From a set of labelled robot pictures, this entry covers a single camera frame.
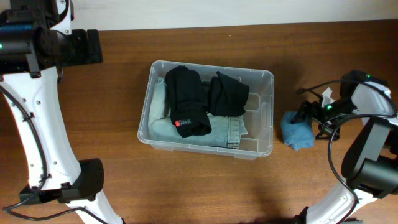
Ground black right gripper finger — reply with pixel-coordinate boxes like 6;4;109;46
315;123;336;140
290;108;310;124

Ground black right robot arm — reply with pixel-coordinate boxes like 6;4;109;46
284;70;397;224

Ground blue cloth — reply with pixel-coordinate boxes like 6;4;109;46
280;111;315;151

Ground clear plastic storage bin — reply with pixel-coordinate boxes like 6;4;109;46
137;60;274;159

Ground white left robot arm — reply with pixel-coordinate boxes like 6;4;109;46
1;0;123;223

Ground dark green cloth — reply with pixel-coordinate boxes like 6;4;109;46
208;71;249;117

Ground black garment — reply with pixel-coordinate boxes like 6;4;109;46
165;65;212;138

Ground light blue jeans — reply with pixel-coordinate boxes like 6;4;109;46
148;77;248;149

